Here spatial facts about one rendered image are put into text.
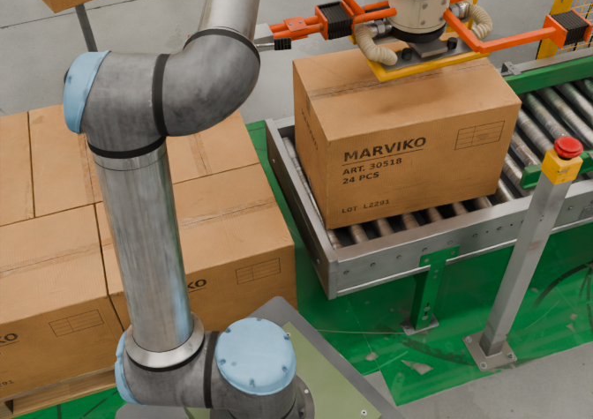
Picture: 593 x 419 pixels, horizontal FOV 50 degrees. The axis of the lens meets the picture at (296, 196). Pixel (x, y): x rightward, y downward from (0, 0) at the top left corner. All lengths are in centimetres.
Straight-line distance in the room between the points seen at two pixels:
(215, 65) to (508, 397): 186
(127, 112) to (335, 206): 121
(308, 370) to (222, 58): 85
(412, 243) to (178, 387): 101
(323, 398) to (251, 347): 31
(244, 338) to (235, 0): 62
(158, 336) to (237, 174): 118
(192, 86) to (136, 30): 329
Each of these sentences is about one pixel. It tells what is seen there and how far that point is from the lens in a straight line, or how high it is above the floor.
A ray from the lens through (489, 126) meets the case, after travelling 202.
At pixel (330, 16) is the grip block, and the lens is 178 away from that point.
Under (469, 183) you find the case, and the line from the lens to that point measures 217.
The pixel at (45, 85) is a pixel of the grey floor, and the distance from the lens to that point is 388.
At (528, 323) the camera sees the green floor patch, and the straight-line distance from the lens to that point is 266.
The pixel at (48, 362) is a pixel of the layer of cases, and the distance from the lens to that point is 231.
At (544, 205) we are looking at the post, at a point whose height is 84.
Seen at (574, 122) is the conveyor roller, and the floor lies 54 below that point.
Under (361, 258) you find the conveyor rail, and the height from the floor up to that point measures 58.
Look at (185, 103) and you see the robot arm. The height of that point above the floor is 162.
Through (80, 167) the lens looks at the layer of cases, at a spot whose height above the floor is 54.
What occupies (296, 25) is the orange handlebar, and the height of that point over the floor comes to 123.
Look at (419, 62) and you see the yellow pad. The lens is 183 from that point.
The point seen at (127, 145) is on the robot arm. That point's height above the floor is 156.
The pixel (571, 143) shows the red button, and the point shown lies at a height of 104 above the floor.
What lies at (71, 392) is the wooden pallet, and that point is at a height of 2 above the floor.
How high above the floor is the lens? 216
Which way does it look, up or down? 47 degrees down
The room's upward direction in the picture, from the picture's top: 2 degrees counter-clockwise
